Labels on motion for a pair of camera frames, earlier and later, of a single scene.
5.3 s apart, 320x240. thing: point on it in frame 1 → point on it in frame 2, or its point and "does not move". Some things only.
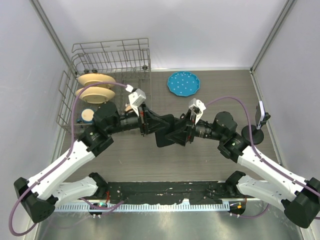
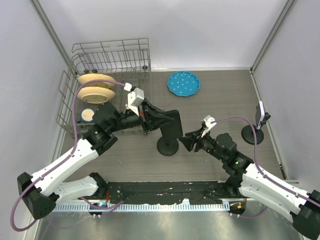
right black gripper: [181, 136] → [192, 138]
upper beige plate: [87, 78] does not move
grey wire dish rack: [106, 71] does not move
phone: [259, 114] does not move
